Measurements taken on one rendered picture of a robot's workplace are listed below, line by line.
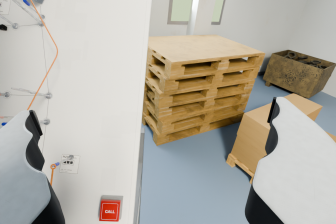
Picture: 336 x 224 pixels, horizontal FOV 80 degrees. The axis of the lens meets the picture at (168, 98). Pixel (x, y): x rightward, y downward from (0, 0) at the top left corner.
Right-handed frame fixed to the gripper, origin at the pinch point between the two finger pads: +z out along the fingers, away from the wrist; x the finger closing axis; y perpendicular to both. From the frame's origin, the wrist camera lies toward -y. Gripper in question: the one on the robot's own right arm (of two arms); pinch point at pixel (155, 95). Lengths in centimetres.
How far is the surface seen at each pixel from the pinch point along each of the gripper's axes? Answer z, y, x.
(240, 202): 96, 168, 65
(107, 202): 21, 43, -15
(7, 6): 55, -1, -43
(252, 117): 137, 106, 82
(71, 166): 29, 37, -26
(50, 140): 33, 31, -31
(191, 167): 133, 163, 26
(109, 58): 47, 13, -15
